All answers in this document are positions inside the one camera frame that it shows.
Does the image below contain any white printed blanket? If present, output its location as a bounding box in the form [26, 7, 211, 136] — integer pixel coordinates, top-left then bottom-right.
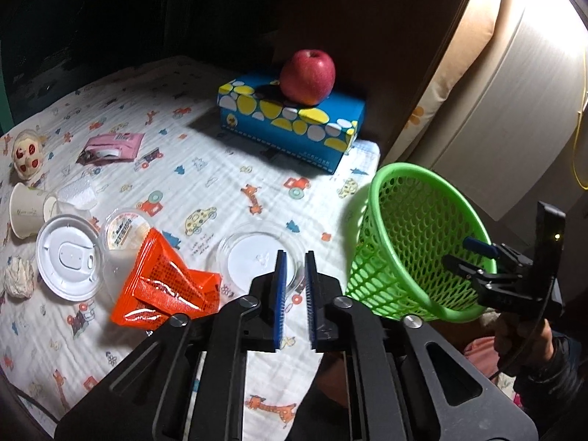
[0, 54, 383, 441]

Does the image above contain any orange snack packet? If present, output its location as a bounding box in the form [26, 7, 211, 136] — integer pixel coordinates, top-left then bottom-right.
[110, 228, 223, 332]

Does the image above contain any cream plush toy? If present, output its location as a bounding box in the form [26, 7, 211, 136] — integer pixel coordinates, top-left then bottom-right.
[11, 130, 47, 183]

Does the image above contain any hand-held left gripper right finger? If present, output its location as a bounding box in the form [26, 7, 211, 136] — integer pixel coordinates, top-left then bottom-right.
[304, 250, 538, 441]

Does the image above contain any white foam block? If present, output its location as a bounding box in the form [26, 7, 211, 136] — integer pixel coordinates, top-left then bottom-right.
[57, 179, 98, 211]

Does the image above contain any pink foil packet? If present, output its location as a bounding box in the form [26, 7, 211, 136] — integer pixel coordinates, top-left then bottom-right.
[75, 132, 146, 166]

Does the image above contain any clear round plastic lid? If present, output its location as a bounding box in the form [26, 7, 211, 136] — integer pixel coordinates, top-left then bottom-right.
[208, 221, 306, 298]

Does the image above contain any person's right hand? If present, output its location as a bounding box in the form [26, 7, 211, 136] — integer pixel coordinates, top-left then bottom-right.
[493, 309, 556, 370]

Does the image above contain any yellow cable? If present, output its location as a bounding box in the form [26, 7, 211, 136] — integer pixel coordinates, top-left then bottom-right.
[571, 50, 588, 192]

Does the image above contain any white plastic cup lid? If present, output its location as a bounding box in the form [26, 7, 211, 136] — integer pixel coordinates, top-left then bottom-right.
[35, 214, 106, 303]

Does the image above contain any clear pudding cup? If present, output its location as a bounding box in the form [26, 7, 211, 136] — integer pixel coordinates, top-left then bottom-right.
[101, 207, 152, 305]

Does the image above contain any green plastic mesh basket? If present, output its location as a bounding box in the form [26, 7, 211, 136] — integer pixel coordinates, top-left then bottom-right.
[345, 162, 499, 323]

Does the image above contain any blue spotted tissue box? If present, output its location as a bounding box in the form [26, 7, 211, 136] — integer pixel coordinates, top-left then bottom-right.
[217, 72, 367, 175]

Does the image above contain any beige floral cushion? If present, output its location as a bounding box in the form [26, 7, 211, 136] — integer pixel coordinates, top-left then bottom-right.
[403, 0, 503, 130]

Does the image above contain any red apple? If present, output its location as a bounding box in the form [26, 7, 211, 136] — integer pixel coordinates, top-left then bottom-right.
[280, 49, 336, 106]

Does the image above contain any white paper cup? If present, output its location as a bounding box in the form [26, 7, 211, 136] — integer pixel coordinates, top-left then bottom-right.
[9, 182, 60, 240]

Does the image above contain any person's right forearm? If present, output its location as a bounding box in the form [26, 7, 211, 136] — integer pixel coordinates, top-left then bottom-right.
[512, 328, 588, 428]

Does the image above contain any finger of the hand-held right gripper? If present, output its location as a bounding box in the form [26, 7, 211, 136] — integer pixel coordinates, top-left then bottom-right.
[463, 237, 534, 268]
[443, 254, 490, 291]

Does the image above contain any pink cloth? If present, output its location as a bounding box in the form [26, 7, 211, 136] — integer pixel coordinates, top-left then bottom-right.
[463, 337, 523, 407]

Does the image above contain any crumpled white tissue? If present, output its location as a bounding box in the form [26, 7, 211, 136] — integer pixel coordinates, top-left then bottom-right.
[4, 257, 36, 300]

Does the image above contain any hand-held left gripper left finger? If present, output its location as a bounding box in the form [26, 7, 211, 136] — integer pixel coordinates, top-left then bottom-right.
[55, 250, 288, 441]

